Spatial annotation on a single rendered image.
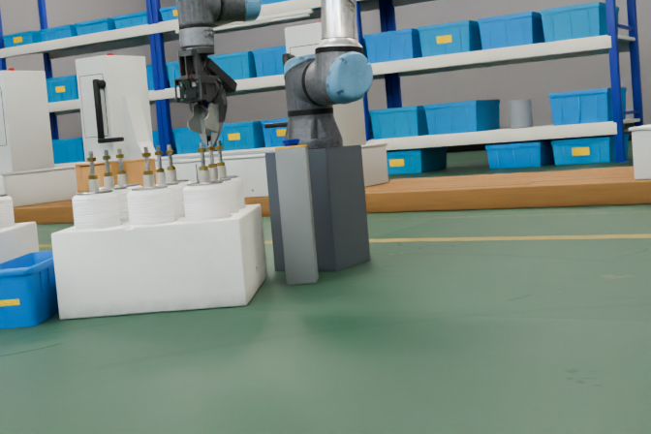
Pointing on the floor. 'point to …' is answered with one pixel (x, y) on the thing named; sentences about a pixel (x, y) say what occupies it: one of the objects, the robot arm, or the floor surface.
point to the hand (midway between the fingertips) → (211, 139)
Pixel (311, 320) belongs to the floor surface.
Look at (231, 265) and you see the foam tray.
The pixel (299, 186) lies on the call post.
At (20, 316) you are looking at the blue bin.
